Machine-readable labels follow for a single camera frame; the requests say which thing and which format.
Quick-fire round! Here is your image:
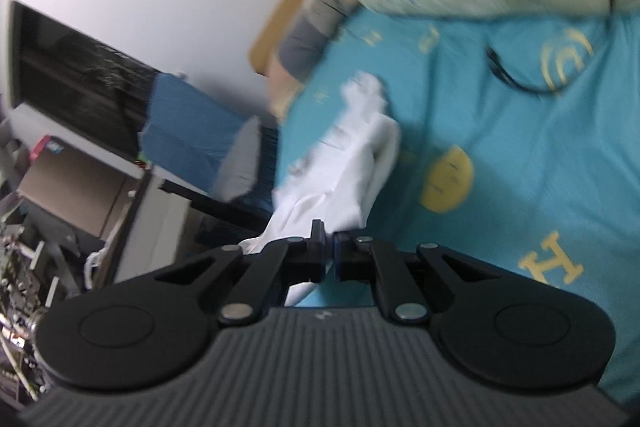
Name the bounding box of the white t-shirt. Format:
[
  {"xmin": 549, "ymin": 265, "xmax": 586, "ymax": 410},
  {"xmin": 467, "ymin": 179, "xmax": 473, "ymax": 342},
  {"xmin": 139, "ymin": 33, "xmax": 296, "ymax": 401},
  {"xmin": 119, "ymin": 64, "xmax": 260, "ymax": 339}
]
[{"xmin": 238, "ymin": 70, "xmax": 402, "ymax": 308}]

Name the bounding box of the grey seat cushion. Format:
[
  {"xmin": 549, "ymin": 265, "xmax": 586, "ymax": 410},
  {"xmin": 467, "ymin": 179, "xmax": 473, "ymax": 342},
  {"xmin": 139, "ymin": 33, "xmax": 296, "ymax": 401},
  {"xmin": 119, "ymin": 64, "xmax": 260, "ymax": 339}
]
[{"xmin": 212, "ymin": 116, "xmax": 262, "ymax": 202}]

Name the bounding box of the white desk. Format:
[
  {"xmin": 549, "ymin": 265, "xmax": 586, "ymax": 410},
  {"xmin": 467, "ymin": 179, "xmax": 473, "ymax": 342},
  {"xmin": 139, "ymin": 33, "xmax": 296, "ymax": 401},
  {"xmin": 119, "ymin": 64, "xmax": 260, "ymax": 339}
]
[{"xmin": 92, "ymin": 166, "xmax": 208, "ymax": 289}]

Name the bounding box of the blue covered chair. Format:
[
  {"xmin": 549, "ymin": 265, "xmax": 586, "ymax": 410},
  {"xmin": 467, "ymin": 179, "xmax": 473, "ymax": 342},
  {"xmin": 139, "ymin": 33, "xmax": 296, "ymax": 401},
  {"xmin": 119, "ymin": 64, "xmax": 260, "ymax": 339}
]
[{"xmin": 136, "ymin": 71, "xmax": 281, "ymax": 233}]

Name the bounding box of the teal patterned bed sheet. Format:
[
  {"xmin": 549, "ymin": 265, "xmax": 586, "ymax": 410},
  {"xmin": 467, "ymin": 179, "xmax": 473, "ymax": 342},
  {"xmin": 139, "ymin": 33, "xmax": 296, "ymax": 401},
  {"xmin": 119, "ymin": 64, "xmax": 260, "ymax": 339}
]
[{"xmin": 277, "ymin": 10, "xmax": 639, "ymax": 404}]

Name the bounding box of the gold refrigerator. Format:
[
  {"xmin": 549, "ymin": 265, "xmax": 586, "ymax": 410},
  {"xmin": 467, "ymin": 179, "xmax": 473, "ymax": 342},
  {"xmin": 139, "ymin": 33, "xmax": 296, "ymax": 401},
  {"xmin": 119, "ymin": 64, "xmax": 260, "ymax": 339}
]
[{"xmin": 18, "ymin": 139, "xmax": 138, "ymax": 239}]

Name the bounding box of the striped pillow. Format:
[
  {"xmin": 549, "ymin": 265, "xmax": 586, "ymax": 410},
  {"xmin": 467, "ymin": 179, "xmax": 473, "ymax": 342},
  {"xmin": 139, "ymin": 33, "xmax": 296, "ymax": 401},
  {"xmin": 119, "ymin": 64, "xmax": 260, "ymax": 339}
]
[{"xmin": 266, "ymin": 0, "xmax": 360, "ymax": 122}]

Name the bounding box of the dark window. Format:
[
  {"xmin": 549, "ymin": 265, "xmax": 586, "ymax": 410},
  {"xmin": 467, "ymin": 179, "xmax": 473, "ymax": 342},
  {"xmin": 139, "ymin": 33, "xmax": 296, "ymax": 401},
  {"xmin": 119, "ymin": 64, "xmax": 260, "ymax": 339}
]
[{"xmin": 8, "ymin": 1, "xmax": 158, "ymax": 161}]

